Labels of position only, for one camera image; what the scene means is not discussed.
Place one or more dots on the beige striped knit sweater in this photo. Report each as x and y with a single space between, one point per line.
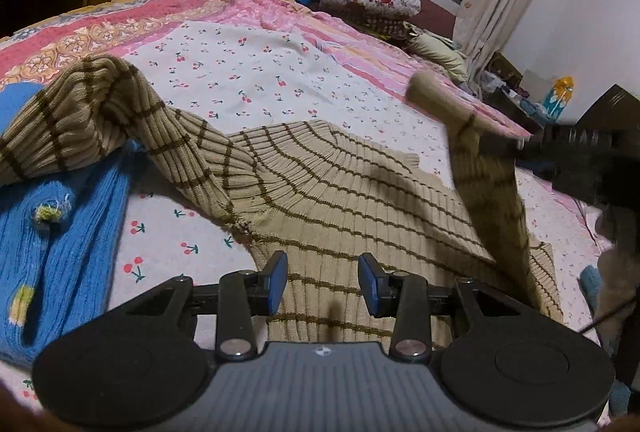
325 192

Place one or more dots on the pink patterned bedspread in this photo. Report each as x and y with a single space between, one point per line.
280 6

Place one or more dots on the olive green pillow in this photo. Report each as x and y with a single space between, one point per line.
442 54

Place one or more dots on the cherry print bed sheet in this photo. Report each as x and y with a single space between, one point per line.
240 61

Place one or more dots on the dark wooden cabinet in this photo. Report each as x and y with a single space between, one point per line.
612 104

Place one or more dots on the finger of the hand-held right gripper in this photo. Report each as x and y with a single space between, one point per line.
520 144

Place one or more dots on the yellow and blue bottle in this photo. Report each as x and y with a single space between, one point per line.
560 99

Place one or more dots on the blue knit sweater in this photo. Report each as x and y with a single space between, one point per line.
75 257

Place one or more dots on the cluttered bedside table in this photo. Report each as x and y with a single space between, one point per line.
510 91

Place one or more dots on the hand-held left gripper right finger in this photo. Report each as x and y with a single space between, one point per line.
367 283

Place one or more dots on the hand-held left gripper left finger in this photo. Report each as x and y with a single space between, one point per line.
277 281

